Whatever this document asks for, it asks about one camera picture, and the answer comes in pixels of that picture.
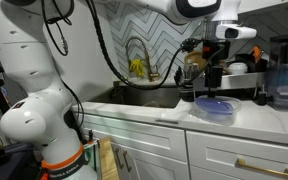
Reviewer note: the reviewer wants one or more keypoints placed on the clear Brita water dispenser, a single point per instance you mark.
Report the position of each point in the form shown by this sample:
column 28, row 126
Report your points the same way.
column 285, row 73

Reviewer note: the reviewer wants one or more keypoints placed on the black storage bin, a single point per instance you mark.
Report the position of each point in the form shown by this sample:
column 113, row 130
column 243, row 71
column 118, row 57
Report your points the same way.
column 14, row 163

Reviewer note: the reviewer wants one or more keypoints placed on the clear plastic container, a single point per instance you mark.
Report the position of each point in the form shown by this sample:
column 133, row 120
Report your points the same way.
column 230, row 116

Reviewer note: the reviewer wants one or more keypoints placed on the wooden cutting board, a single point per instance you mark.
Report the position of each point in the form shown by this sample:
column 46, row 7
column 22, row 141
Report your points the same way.
column 194, row 58

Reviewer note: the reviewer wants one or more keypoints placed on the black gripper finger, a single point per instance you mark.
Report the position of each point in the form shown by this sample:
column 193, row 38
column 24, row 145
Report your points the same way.
column 210, row 80
column 218, row 76

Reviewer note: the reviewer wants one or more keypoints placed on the black dish drying rack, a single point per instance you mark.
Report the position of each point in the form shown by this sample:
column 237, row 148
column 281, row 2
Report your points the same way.
column 240, row 81

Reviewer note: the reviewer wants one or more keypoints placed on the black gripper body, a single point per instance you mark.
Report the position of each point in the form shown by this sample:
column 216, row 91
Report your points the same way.
column 216, row 50

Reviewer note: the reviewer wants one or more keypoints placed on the white base cabinet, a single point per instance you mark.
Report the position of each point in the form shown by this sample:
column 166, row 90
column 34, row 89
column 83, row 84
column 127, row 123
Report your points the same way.
column 157, row 140

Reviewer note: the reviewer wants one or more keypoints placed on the light blue plastic lid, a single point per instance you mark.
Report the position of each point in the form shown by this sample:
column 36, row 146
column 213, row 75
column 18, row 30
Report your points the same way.
column 215, row 106

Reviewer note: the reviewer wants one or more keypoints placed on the clear plastic bottle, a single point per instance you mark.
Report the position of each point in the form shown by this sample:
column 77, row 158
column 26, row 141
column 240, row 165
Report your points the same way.
column 190, row 70

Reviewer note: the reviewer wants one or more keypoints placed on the leaning wooden board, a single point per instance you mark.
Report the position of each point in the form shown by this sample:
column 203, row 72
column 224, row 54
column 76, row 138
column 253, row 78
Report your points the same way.
column 108, row 160

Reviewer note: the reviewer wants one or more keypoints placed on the white lidded cup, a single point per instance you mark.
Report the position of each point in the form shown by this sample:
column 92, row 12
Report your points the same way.
column 238, row 68

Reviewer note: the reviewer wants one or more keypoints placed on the small black dispenser bottle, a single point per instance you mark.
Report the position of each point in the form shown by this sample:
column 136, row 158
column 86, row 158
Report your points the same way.
column 261, row 96

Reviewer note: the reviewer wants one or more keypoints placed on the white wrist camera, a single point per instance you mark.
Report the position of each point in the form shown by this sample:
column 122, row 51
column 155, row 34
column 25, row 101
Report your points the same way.
column 235, row 32

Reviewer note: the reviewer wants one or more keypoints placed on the gold spring faucet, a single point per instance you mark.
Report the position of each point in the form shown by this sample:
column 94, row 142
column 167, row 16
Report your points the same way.
column 147, row 63

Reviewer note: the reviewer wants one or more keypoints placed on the stainless steel sink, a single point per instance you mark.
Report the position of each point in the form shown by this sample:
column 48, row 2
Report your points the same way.
column 140, row 95

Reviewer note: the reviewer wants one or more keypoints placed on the white upper cabinet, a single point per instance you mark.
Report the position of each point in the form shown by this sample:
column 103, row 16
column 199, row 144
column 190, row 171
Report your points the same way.
column 267, row 5

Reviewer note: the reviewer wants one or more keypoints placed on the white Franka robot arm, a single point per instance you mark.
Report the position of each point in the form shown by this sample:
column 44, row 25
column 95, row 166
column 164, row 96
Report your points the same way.
column 27, row 60

